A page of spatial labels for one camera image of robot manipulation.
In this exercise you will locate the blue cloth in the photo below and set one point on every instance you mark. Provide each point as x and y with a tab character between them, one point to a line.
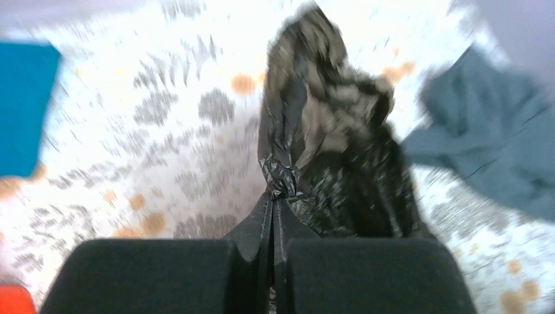
28	74

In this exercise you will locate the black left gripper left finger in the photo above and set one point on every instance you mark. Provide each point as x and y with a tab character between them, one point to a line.
225	275

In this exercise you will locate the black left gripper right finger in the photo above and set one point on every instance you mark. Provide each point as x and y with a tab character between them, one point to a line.
360	275

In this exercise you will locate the floral table mat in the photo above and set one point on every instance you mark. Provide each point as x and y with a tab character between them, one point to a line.
152	132

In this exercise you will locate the orange plastic trash bin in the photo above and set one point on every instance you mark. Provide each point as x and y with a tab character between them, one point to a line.
15	299

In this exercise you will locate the black trash bag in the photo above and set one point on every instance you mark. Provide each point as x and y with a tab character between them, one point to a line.
324	141

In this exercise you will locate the grey-blue cloth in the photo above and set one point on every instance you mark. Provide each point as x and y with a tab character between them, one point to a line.
495	129

